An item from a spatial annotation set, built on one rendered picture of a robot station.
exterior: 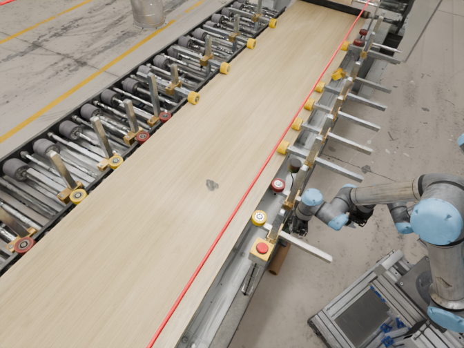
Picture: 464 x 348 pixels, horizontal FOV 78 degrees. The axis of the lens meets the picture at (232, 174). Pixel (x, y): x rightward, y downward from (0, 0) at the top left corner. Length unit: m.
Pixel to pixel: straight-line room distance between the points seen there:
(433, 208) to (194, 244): 0.98
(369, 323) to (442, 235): 1.39
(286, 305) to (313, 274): 0.34
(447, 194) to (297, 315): 1.60
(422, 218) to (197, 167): 1.16
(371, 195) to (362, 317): 1.23
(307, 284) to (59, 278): 1.68
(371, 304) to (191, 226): 1.39
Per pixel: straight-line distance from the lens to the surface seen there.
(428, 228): 0.97
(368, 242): 2.78
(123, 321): 1.38
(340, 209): 1.22
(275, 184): 1.65
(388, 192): 1.16
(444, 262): 1.09
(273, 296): 2.33
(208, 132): 1.88
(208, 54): 2.47
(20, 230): 1.74
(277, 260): 2.34
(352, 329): 2.22
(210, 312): 1.62
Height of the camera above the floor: 2.21
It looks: 52 degrees down
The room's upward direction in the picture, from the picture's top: 6 degrees clockwise
